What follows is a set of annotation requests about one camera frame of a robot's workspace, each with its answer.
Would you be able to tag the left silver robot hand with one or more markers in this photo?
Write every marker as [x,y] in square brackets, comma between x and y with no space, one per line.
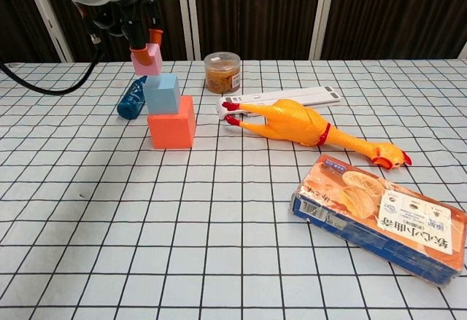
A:
[136,17]

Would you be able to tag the small pink foam cube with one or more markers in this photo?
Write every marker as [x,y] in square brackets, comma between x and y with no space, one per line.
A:
[140,68]

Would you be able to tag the medium blue foam cube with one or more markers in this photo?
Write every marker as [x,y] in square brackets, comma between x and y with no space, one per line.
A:
[160,94]

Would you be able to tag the dark blue spray bottle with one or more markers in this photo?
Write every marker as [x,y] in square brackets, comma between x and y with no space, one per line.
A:
[129,105]

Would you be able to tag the clear jar of rubber bands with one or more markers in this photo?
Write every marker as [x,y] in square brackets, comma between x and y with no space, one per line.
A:
[222,76]

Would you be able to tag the large orange foam cube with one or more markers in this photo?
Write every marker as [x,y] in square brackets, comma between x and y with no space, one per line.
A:
[171,130]

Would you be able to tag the yellow rubber chicken toy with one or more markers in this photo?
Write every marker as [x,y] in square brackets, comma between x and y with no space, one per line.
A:
[292,119]

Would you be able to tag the checkered white tablecloth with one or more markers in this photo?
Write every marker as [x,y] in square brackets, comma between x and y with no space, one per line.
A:
[233,261]

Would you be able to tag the orange biscuit box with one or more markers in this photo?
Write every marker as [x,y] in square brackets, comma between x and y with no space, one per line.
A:
[365,203]

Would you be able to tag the white partition frame post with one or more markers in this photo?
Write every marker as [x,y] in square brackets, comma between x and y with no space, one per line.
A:
[464,52]
[322,14]
[185,14]
[54,32]

